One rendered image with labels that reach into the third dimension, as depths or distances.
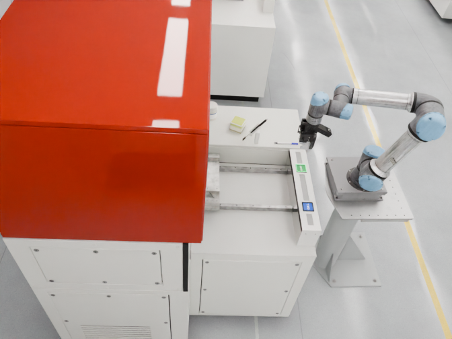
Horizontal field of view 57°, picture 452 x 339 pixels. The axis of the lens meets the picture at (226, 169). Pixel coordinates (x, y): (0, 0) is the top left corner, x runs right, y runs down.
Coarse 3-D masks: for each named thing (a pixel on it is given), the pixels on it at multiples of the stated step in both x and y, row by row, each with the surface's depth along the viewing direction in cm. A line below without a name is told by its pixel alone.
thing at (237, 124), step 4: (236, 116) 241; (232, 120) 238; (236, 120) 238; (240, 120) 239; (244, 120) 239; (232, 124) 238; (236, 124) 236; (240, 124) 236; (244, 124) 241; (232, 128) 240; (236, 128) 239; (240, 128) 237; (236, 132) 240; (240, 132) 239
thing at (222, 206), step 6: (222, 204) 220; (228, 204) 221; (234, 204) 221; (240, 204) 221; (246, 204) 222; (252, 204) 222; (258, 204) 222; (264, 204) 222; (246, 210) 223; (252, 210) 223; (258, 210) 223; (264, 210) 223; (270, 210) 223; (276, 210) 223; (282, 210) 223; (288, 210) 223
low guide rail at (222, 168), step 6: (222, 168) 238; (228, 168) 238; (234, 168) 238; (240, 168) 239; (246, 168) 239; (252, 168) 239; (258, 168) 240; (264, 168) 240; (270, 168) 240; (276, 168) 241; (282, 168) 241
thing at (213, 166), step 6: (210, 162) 236; (216, 162) 236; (210, 168) 233; (216, 168) 233; (210, 174) 230; (216, 174) 230; (210, 180) 227; (216, 180) 227; (204, 210) 216; (210, 210) 216; (216, 210) 216
